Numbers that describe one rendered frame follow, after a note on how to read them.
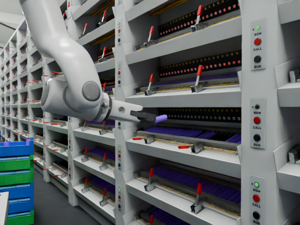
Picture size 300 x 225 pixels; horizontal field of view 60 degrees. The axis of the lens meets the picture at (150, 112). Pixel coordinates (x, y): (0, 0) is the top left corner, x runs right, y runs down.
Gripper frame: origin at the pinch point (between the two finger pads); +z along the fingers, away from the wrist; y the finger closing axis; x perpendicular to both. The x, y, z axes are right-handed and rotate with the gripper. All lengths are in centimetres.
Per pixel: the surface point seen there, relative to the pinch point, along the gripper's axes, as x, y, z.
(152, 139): 5.8, 18.2, 16.8
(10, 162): 32, 95, -19
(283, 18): -26.3, -35.7, 7.5
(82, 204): 56, 98, 30
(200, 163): 10.8, -10.2, 15.6
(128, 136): 6.3, 34.9, 15.8
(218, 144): 4.1, -14.1, 18.2
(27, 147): 22, 93, -12
